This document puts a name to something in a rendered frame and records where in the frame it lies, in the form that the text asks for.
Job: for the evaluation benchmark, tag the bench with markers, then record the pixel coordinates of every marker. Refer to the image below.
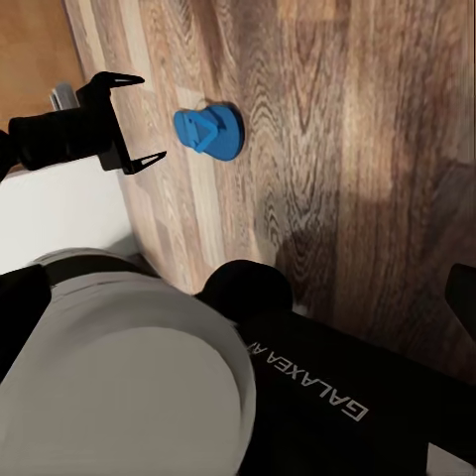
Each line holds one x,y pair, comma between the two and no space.
140,261

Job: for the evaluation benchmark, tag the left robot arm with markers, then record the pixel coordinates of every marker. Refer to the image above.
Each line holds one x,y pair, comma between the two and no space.
81,125

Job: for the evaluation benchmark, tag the sandal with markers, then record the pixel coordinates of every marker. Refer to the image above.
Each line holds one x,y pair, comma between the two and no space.
216,130

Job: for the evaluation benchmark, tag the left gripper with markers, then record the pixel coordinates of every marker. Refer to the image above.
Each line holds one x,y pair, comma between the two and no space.
93,127

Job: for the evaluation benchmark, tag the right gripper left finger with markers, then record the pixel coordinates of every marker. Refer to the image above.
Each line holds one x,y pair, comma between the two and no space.
24,296

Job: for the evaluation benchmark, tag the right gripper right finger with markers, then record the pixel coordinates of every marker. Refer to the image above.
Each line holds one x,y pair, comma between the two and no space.
460,293

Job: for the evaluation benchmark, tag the sliding door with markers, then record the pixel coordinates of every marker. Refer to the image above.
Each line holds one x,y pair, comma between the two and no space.
36,52

